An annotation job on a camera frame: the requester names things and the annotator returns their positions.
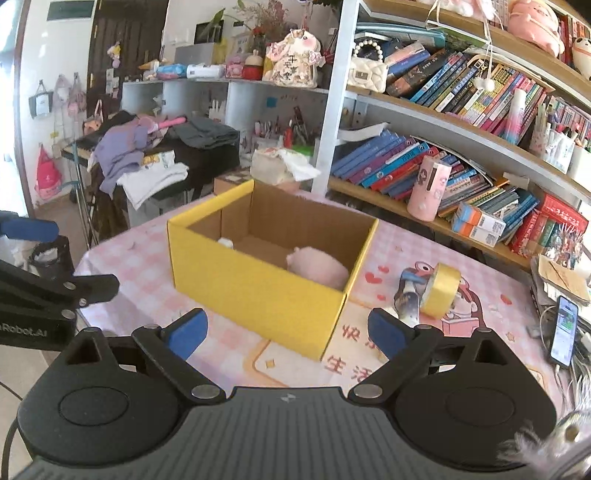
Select cloth-covered tissue box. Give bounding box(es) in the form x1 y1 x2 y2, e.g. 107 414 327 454
249 147 322 186

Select row of red books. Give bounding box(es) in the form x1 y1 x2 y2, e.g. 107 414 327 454
510 194 590 259

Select wooden bookshelf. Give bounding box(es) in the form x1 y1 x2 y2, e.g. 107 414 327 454
311 0 591 274

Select grey storage box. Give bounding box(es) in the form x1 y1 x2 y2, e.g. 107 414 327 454
174 42 218 66

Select pink plush pig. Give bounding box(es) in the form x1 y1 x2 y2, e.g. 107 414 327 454
285 246 351 292

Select red hanging bag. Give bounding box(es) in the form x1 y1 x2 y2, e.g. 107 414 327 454
34 143 64 200

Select white open book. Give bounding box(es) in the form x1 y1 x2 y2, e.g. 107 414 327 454
339 122 391 144

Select pink gradient tube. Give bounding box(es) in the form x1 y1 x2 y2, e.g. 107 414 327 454
507 89 530 140

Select clear tape roll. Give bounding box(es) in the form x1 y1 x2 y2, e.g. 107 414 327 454
418 263 463 319

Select row of leaning paperback books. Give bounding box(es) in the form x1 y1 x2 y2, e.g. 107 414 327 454
383 41 555 139

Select dark wooden door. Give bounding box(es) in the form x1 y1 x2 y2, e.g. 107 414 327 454
87 0 170 121

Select yellow cardboard box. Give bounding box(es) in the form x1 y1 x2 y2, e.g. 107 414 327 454
167 179 380 362

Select grey fluffy pompom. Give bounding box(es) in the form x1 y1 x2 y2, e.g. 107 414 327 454
498 405 591 480

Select dried flower bouquet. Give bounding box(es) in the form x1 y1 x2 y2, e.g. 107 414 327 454
230 0 302 43

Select white shelf unit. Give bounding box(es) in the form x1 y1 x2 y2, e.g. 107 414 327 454
121 75 334 155

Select white quilted pearl handbag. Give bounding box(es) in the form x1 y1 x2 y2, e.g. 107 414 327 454
347 39 390 93

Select white pen cup with pens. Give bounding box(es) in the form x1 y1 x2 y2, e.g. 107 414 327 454
529 104 591 177

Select white printed t-shirt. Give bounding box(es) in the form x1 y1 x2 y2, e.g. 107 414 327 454
115 150 190 209

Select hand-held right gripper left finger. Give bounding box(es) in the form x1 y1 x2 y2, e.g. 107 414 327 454
60 308 227 402

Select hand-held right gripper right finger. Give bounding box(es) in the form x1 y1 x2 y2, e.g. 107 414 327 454
346 307 520 402

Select pink cylindrical container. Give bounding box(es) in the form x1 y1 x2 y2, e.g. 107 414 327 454
406 154 452 222

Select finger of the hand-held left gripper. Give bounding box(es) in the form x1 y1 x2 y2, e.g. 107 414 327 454
0 211 60 242
0 258 121 320

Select purple garment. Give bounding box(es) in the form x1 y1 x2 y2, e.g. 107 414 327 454
95 115 160 195

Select grey folded clothes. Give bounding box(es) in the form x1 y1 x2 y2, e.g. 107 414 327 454
166 115 241 150

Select pen holders with pens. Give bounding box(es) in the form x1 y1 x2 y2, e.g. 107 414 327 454
253 106 320 149

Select pink doll in patterned dress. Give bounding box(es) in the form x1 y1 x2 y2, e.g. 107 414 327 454
265 28 324 89

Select row of blue purple books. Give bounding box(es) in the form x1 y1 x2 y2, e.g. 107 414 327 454
330 129 541 232

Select small red pink toy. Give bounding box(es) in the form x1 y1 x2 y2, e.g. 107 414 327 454
242 50 265 82

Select orange white blue carton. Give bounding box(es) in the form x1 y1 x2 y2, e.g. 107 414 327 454
451 222 502 248
455 202 507 234

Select large pink plush toy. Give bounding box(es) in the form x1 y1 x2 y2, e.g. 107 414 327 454
508 0 567 57

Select wooden chessboard box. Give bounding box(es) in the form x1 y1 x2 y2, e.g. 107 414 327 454
213 168 255 197

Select black smartphone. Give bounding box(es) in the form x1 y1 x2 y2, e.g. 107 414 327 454
548 295 581 368

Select pink hanging bag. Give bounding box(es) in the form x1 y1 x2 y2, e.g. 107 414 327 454
54 74 87 117

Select white wipes pack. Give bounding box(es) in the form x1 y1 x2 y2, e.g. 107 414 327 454
186 64 226 79

